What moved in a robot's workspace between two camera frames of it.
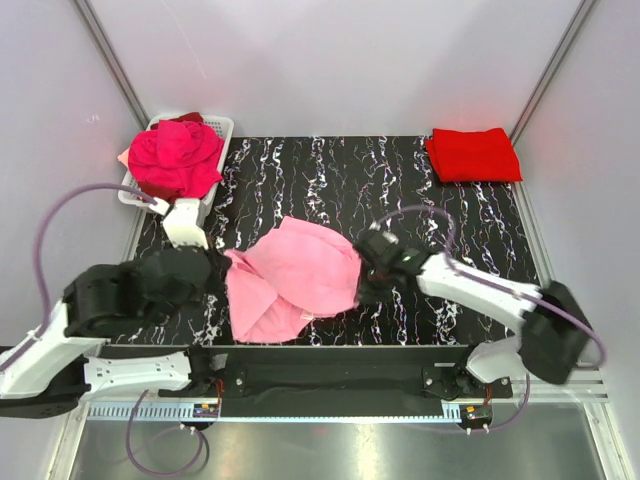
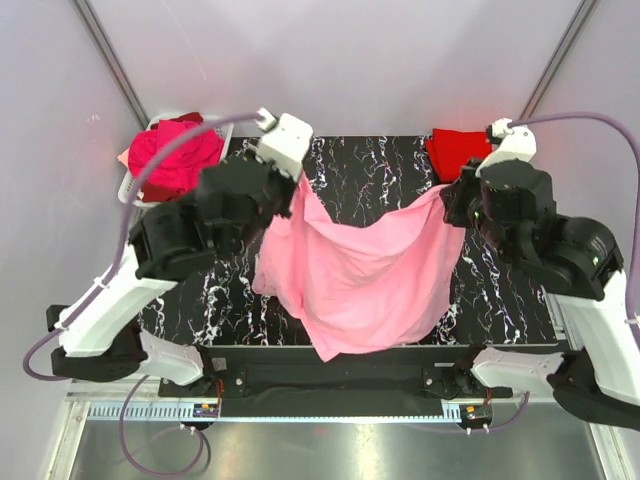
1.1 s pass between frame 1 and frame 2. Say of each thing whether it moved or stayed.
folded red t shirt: stayed
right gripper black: moved
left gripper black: moved
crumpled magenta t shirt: stayed
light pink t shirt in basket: stayed
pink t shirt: moved
